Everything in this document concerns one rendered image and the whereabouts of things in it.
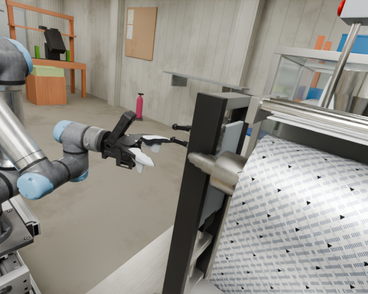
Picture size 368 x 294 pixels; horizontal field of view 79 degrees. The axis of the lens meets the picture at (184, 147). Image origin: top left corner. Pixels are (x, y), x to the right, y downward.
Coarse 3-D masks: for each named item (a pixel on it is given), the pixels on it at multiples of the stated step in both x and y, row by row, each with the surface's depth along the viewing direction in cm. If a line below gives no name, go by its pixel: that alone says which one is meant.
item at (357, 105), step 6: (336, 96) 60; (342, 96) 58; (348, 96) 56; (354, 96) 55; (336, 102) 60; (342, 102) 58; (348, 102) 57; (354, 102) 56; (360, 102) 55; (366, 102) 54; (336, 108) 61; (342, 108) 59; (348, 108) 57; (354, 108) 56; (360, 108) 55; (366, 108) 55; (360, 114) 56; (366, 114) 55
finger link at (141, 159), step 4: (132, 148) 61; (136, 148) 62; (136, 152) 60; (140, 152) 60; (136, 156) 58; (140, 156) 58; (144, 156) 59; (136, 160) 59; (140, 160) 58; (144, 160) 58; (148, 160) 58; (136, 164) 62; (140, 164) 60; (148, 164) 58; (152, 164) 57; (140, 168) 60; (140, 172) 61
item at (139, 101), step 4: (140, 96) 511; (140, 100) 509; (136, 104) 517; (140, 104) 513; (136, 108) 519; (140, 108) 517; (136, 112) 521; (140, 112) 520; (140, 116) 525; (136, 120) 523; (140, 120) 523
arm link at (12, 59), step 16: (0, 48) 63; (16, 48) 67; (0, 64) 63; (16, 64) 68; (32, 64) 73; (0, 80) 66; (16, 80) 69; (16, 96) 72; (16, 112) 73; (0, 160) 76; (16, 176) 78; (16, 192) 79
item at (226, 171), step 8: (224, 152) 34; (232, 152) 34; (224, 160) 32; (232, 160) 32; (240, 160) 32; (216, 168) 32; (224, 168) 32; (232, 168) 31; (240, 168) 31; (216, 176) 32; (224, 176) 32; (232, 176) 31; (216, 184) 33; (224, 184) 32; (232, 184) 31; (224, 192) 33; (232, 192) 31
